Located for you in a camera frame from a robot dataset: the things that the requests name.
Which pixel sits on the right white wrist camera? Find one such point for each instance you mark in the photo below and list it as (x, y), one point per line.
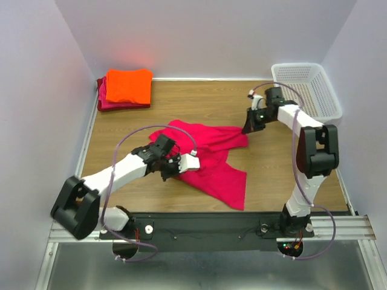
(257, 100)

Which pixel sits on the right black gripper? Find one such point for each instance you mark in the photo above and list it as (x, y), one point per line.
(251, 122)

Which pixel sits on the crimson t shirt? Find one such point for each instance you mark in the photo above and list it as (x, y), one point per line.
(216, 177)

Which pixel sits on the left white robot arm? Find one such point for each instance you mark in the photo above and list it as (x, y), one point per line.
(79, 207)

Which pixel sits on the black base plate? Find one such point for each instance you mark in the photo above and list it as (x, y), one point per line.
(219, 231)

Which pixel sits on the white plastic basket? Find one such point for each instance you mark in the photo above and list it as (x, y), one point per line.
(311, 82)

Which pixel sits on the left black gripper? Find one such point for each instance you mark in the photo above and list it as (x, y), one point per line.
(176, 171)

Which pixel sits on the folded pink t shirt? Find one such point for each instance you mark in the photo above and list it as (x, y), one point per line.
(104, 96)

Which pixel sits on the folded orange t shirt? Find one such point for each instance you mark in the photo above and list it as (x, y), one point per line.
(129, 86)

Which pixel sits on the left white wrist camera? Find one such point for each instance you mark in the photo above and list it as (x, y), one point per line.
(189, 162)

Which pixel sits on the folded dark red t shirt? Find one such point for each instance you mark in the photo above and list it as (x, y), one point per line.
(101, 109)

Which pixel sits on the aluminium frame rail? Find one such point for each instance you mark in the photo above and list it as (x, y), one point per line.
(340, 255)

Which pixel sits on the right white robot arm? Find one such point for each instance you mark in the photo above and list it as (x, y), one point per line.
(315, 154)

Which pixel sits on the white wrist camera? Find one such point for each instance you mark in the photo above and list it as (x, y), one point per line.
(257, 100)
(189, 162)

